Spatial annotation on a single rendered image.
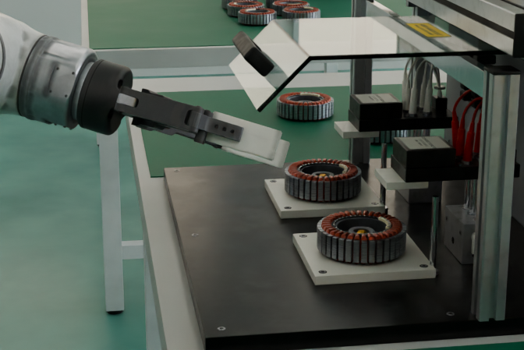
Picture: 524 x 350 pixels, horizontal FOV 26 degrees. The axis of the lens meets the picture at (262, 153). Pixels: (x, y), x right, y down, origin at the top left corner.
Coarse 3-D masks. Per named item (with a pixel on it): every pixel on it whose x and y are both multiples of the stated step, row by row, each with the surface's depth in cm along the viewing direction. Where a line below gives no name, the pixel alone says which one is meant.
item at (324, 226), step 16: (320, 224) 143; (336, 224) 144; (352, 224) 146; (368, 224) 146; (384, 224) 144; (400, 224) 142; (320, 240) 141; (336, 240) 139; (352, 240) 138; (368, 240) 138; (384, 240) 138; (400, 240) 140; (336, 256) 139; (352, 256) 139; (368, 256) 139; (384, 256) 139
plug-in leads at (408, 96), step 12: (408, 60) 166; (408, 72) 164; (432, 72) 162; (408, 84) 164; (408, 96) 164; (420, 96) 167; (432, 96) 168; (408, 108) 165; (420, 108) 167; (444, 108) 167
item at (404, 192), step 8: (432, 184) 165; (440, 184) 165; (400, 192) 169; (408, 192) 165; (416, 192) 165; (424, 192) 165; (432, 192) 165; (440, 192) 166; (408, 200) 165; (416, 200) 165; (424, 200) 166; (440, 200) 166
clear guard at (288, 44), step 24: (288, 24) 139; (312, 24) 139; (336, 24) 139; (360, 24) 139; (384, 24) 139; (432, 24) 139; (264, 48) 136; (288, 48) 128; (312, 48) 124; (336, 48) 124; (360, 48) 124; (384, 48) 124; (408, 48) 124; (432, 48) 124; (456, 48) 124; (480, 48) 124; (240, 72) 136; (288, 72) 122; (264, 96) 122
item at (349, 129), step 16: (352, 96) 165; (368, 96) 165; (384, 96) 165; (352, 112) 165; (368, 112) 161; (384, 112) 161; (400, 112) 162; (416, 112) 165; (432, 112) 165; (448, 112) 165; (336, 128) 166; (352, 128) 163; (368, 128) 161; (384, 128) 162; (400, 128) 162; (416, 128) 163; (432, 128) 163; (448, 128) 163
